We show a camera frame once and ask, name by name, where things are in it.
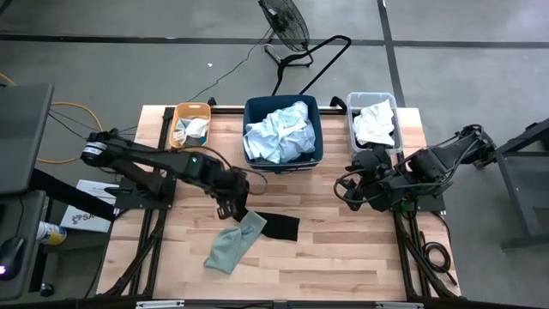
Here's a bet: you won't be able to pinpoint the silver metal bracket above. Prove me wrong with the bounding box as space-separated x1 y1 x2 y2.
375 300 425 309
135 299 185 309

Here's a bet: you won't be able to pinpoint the black computer mouse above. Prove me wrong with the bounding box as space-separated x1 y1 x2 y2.
0 236 26 282

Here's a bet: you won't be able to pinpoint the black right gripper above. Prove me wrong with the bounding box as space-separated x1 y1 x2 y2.
341 144 393 202

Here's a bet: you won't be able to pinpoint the orange plastic bin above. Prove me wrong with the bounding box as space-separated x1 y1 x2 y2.
168 101 213 150

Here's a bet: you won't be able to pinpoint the white cloth shirt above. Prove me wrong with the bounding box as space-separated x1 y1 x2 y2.
352 99 396 148

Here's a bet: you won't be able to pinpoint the yellow extension cable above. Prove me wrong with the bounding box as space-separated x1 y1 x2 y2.
0 72 106 165

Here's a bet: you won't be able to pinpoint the navy fabric basket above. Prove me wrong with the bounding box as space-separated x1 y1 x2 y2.
242 94 324 173

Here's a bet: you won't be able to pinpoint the black floor fan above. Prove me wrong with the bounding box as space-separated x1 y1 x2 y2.
257 0 315 69

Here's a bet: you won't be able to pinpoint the sage green sock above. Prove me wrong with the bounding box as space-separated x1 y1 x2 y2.
203 209 268 276

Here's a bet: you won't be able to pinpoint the light blue shirt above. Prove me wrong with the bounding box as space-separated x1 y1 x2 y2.
243 100 317 165

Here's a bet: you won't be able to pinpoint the coiled black cable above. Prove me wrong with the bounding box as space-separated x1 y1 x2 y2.
419 230 459 287

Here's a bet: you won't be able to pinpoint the black diagonal strut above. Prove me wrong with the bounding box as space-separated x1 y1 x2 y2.
28 168 117 223

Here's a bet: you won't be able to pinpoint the black metal stand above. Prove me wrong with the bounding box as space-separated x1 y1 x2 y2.
473 118 549 251

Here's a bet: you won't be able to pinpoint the clear plastic bin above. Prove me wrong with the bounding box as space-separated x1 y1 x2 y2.
345 91 404 155

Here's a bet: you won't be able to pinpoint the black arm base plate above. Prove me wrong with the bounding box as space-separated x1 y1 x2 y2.
383 188 447 214
104 175 178 211

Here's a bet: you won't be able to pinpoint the white and yellow can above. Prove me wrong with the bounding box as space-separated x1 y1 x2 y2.
35 220 69 246

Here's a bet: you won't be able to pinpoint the grey desk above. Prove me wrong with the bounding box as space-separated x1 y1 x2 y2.
0 190 47 301

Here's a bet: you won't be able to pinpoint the thin black fan cable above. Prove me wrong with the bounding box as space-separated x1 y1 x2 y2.
187 27 273 103

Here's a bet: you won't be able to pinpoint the black sock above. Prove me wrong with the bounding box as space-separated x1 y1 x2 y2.
233 209 301 243

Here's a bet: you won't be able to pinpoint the black aluminium frame rails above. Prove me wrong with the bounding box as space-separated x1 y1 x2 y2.
97 105 179 298
383 149 460 300

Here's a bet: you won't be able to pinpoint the dark grey monitor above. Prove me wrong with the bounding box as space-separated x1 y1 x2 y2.
0 82 56 197

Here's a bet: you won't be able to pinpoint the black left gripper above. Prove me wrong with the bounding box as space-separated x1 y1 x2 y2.
213 167 251 223

